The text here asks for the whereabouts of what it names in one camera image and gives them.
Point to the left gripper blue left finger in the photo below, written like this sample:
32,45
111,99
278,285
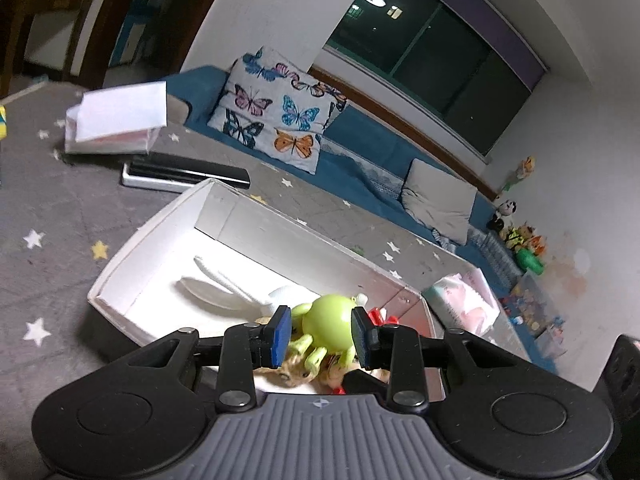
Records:
246,348

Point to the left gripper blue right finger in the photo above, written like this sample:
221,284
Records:
397,350

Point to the green one-eyed monster toy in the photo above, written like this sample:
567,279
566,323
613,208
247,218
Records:
323,329

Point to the pink soft tissue pack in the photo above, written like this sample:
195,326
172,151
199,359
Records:
463,301

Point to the grey open cardboard box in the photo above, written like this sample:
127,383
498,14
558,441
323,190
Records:
273,258

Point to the clear toy storage bin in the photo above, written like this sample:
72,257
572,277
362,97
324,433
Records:
533,309

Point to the beige cushion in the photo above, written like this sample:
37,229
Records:
438,200

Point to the green yellow plush toys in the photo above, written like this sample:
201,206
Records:
526,246

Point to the panda plush toy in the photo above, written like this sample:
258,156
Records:
501,218

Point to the black white flat device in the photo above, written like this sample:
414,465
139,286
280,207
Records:
176,174

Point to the blue sofa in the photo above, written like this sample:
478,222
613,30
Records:
362,161

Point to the butterfly print pillow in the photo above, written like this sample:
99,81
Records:
271,106

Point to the white open paper box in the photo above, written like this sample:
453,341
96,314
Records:
119,120

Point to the blue yellow tissue box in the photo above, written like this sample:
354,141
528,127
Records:
3,126

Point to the wooden side table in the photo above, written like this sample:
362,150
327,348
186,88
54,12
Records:
43,32

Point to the window with green frame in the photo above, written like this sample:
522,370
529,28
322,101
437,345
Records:
459,59

